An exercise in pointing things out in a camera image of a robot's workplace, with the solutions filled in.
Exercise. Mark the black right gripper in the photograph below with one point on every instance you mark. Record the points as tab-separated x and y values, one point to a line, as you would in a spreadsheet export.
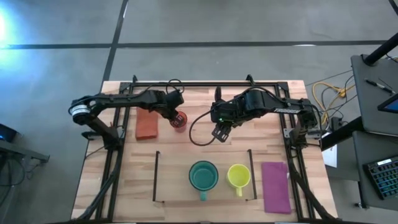
225	112

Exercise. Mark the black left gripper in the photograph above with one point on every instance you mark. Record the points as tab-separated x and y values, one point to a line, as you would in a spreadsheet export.
174	101

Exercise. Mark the red cup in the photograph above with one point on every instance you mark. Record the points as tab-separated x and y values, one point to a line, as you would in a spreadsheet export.
180	126

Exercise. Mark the yellow mug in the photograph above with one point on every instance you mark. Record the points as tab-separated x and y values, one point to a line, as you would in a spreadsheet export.
238	175

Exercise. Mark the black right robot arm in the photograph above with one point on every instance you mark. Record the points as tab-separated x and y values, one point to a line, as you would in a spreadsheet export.
280	107

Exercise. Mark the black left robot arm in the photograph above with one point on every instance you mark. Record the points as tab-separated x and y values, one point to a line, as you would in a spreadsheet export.
105	104

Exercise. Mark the orange cloth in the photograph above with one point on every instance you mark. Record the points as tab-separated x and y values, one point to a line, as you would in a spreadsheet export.
146	124

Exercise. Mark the teal mug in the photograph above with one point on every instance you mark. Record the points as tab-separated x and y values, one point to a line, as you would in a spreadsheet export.
203	177

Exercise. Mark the purple cloth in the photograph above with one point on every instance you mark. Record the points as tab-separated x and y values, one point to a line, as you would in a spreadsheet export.
276	186

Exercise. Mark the white paper sheet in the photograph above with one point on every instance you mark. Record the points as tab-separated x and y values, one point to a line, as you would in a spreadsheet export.
330	157

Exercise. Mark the black power adapter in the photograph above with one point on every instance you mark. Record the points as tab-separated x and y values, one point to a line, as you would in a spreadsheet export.
335	123

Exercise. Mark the black side desk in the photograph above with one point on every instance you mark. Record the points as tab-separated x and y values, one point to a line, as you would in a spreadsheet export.
373	115

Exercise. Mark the black pen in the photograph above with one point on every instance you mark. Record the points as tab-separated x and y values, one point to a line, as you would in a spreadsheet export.
377	85

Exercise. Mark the black keyboard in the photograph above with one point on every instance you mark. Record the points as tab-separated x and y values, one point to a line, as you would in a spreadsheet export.
384	179

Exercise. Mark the tablet with blue screen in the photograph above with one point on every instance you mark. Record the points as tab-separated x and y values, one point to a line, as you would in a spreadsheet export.
390	105

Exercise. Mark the black pole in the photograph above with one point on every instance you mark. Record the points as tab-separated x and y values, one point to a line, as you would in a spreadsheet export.
381	51

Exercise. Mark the wooden shelf with black frame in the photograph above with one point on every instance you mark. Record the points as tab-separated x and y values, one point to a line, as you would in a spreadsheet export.
205	155

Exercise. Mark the black aluminium table frame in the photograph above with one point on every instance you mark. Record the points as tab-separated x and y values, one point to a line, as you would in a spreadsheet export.
284	140

